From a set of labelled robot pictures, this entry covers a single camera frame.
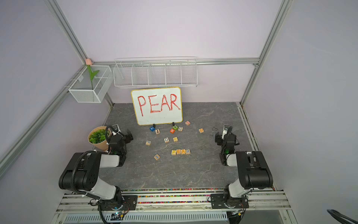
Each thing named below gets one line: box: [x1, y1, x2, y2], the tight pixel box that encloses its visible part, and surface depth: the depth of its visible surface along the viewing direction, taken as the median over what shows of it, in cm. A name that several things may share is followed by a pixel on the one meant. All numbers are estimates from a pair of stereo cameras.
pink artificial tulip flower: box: [85, 58, 100, 91], surface depth 93 cm
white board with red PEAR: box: [130, 86, 184, 126], surface depth 101 cm
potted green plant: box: [87, 126, 113, 151], surface depth 89 cm
